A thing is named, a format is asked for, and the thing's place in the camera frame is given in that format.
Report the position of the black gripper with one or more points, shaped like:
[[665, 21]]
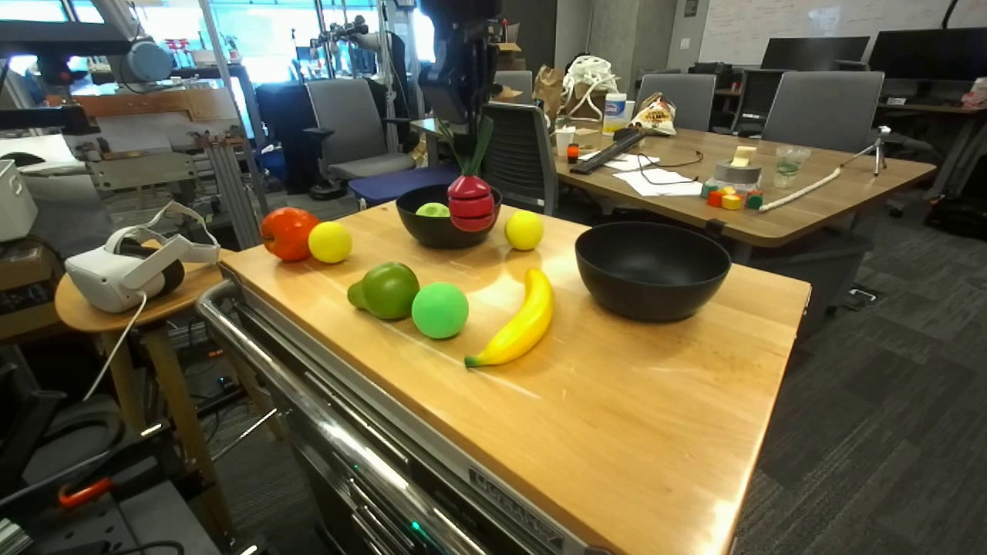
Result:
[[474, 50]]

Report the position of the red apple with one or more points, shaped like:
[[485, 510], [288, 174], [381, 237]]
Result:
[[474, 204], [288, 231]]

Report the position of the yellow round fruit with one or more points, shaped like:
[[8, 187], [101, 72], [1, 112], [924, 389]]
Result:
[[330, 242], [525, 229]]

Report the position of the olive green pear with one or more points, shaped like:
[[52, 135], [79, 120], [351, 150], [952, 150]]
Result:
[[390, 292]]

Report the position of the bright green round fruit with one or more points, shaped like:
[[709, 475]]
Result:
[[439, 311]]

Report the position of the yellow plastic banana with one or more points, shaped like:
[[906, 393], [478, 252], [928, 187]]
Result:
[[519, 329]]

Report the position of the black round bowl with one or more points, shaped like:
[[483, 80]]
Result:
[[426, 235], [653, 288]]

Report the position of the brown cardboard box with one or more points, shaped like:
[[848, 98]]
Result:
[[511, 58]]

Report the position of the black office chair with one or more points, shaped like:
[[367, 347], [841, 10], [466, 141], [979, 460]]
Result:
[[525, 154]]

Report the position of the blue chair seat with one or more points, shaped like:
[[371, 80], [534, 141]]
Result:
[[397, 182]]

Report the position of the grey office chair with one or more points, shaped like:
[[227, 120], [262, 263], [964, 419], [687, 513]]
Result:
[[699, 98], [357, 124], [822, 109]]

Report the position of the clear water bottle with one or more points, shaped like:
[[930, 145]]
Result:
[[616, 109]]

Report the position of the black keyboard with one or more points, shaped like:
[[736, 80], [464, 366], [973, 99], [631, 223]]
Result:
[[611, 150]]

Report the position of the beige crumpled bag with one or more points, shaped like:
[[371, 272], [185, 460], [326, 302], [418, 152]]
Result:
[[654, 114]]

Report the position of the white paper sheet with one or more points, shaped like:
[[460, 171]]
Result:
[[657, 182]]

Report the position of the red toy block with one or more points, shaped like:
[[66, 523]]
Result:
[[718, 198]]

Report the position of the clear container yellow notes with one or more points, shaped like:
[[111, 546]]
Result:
[[737, 171]]

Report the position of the yellow toy block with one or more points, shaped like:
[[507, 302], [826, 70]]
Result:
[[732, 198]]

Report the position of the green toy block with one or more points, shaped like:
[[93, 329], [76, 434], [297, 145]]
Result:
[[757, 200]]

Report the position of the round wooden stool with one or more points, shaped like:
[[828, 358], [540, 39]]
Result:
[[203, 280]]

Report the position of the clear plastic cup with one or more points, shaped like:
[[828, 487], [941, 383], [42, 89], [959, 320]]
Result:
[[794, 157]]

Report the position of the white rod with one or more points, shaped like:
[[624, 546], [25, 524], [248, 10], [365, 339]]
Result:
[[811, 187]]

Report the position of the black computer monitor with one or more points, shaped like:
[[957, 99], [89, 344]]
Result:
[[818, 50], [928, 50]]

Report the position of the white tool cart cabinet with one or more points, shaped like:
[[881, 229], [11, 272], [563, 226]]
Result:
[[410, 457]]

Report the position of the wooden office desk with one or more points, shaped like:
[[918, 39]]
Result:
[[822, 200]]

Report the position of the white VR headset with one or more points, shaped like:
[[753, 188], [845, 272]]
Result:
[[111, 280]]

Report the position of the small silver tripod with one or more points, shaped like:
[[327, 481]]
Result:
[[883, 150]]

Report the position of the white box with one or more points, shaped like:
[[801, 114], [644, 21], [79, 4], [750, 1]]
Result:
[[17, 200]]

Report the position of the aluminium frame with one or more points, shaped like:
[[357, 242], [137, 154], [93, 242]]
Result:
[[236, 187]]

